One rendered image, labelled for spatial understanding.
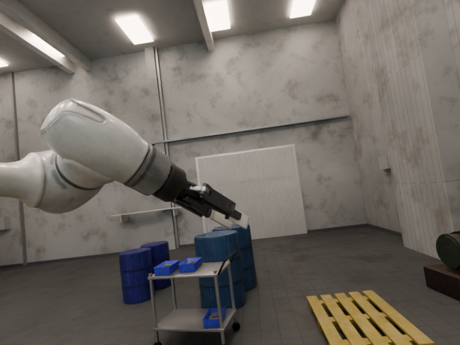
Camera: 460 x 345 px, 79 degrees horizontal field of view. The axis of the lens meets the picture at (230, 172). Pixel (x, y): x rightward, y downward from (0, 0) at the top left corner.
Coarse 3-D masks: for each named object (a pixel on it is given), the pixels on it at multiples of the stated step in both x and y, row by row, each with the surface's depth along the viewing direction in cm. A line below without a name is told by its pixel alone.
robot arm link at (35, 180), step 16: (32, 160) 50; (48, 160) 50; (0, 176) 46; (16, 176) 48; (32, 176) 49; (48, 176) 49; (0, 192) 47; (16, 192) 48; (32, 192) 49; (48, 192) 50; (64, 192) 51; (80, 192) 52; (96, 192) 56; (48, 208) 53; (64, 208) 56
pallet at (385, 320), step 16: (320, 304) 318; (336, 304) 313; (352, 304) 308; (368, 304) 303; (384, 304) 298; (320, 320) 280; (336, 320) 276; (352, 320) 279; (368, 320) 278; (384, 320) 265; (400, 320) 261; (336, 336) 248; (352, 336) 245; (368, 336) 242; (384, 336) 243; (400, 336) 236; (416, 336) 233
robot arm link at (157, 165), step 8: (152, 152) 51; (160, 152) 53; (144, 160) 49; (152, 160) 50; (160, 160) 52; (168, 160) 53; (144, 168) 49; (152, 168) 50; (160, 168) 51; (168, 168) 52; (136, 176) 49; (144, 176) 50; (152, 176) 50; (160, 176) 51; (128, 184) 51; (136, 184) 50; (144, 184) 51; (152, 184) 51; (160, 184) 52; (144, 192) 52; (152, 192) 52
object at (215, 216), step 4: (212, 212) 66; (216, 212) 67; (212, 216) 66; (216, 216) 67; (220, 216) 68; (224, 216) 68; (216, 220) 66; (220, 220) 67; (224, 220) 68; (228, 220) 69; (220, 224) 68; (224, 224) 68; (228, 224) 69; (232, 224) 70; (228, 228) 69
